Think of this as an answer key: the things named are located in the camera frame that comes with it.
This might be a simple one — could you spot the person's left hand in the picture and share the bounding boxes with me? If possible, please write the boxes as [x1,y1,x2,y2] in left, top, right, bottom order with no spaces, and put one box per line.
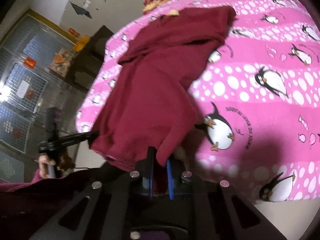
[39,154,73,180]

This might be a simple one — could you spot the brown printed box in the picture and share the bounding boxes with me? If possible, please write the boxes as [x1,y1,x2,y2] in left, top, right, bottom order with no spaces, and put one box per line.
[49,49,74,77]

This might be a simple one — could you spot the person's left forearm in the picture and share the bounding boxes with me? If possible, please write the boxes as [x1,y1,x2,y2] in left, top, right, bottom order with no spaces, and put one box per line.
[0,169,59,193]

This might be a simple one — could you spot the dark cloth on wall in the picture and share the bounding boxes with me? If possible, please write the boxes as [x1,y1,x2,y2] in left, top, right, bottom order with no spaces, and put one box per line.
[70,2,93,19]

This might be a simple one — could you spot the dark wooden cabinet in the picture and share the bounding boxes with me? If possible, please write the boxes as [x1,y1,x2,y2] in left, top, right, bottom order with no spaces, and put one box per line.
[67,25,115,90]

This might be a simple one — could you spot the yellow box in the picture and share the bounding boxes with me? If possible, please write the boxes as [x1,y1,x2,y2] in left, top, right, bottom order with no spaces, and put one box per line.
[73,35,90,53]

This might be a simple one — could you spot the metal mesh door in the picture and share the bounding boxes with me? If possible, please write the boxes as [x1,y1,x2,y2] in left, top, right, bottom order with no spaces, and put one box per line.
[0,9,88,178]

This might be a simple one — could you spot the black cable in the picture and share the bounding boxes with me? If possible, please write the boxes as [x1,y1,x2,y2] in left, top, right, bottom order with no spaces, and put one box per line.
[71,164,110,171]

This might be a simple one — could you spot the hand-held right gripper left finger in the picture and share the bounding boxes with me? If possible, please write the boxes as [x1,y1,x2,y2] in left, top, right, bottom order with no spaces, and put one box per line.
[27,146,157,240]

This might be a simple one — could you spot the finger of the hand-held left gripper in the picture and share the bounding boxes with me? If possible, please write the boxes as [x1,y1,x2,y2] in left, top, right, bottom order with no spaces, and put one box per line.
[58,130,100,147]

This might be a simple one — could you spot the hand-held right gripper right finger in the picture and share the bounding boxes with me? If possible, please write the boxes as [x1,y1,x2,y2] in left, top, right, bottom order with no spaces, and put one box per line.
[166,154,288,240]

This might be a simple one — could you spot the pink penguin printed blanket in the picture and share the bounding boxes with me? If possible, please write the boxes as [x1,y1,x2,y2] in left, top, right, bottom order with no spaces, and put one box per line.
[76,0,320,203]

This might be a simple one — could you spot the maroon sweater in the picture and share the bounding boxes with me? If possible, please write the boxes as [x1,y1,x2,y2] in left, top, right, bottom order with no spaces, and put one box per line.
[90,5,237,172]

